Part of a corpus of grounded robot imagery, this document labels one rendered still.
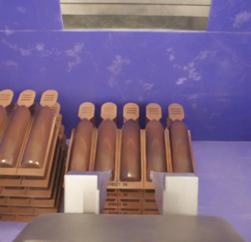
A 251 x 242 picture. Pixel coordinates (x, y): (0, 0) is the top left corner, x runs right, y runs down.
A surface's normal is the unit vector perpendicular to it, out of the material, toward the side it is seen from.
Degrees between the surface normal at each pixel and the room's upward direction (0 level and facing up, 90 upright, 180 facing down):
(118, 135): 0
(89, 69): 90
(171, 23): 0
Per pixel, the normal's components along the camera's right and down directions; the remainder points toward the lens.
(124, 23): 0.00, -0.70
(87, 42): -0.02, 0.72
